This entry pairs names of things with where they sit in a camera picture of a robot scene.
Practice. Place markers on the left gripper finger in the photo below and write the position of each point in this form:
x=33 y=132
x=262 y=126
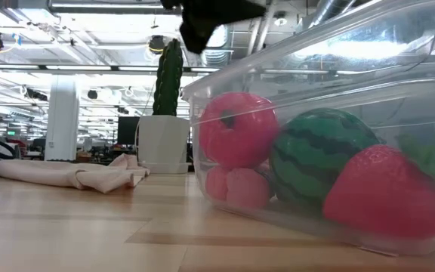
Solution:
x=198 y=34
x=217 y=9

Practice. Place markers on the green striped watermelon toy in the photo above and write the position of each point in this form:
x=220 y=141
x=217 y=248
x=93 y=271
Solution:
x=315 y=151

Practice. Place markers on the red strawberry toy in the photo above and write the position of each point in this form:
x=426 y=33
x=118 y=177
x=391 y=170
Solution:
x=383 y=196

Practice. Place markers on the clear plastic tupperware container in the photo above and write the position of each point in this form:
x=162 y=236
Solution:
x=353 y=75

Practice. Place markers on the tall green cactus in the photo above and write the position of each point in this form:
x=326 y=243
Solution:
x=168 y=79

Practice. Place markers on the white angular plant pot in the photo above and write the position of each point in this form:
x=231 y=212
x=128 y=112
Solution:
x=162 y=140

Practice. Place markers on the black background monitor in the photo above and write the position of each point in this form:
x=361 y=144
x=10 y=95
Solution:
x=128 y=130

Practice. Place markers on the white building pillar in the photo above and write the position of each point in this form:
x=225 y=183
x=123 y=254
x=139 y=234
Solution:
x=62 y=121

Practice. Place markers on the beige cloth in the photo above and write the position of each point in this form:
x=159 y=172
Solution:
x=51 y=174

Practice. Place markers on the silver ceiling air duct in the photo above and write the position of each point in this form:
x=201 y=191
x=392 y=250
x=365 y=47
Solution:
x=219 y=45

